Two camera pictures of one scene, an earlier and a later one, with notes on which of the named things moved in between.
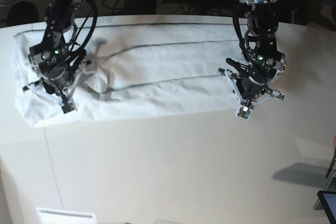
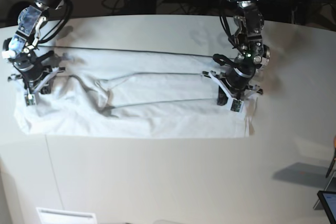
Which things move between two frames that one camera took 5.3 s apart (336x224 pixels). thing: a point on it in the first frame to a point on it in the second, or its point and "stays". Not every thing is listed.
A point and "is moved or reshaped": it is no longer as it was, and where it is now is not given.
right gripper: (252, 86) to (238, 78)
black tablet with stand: (327, 202) stays
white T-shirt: (139, 70) is moved or reshaped
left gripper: (56, 80) to (32, 72)
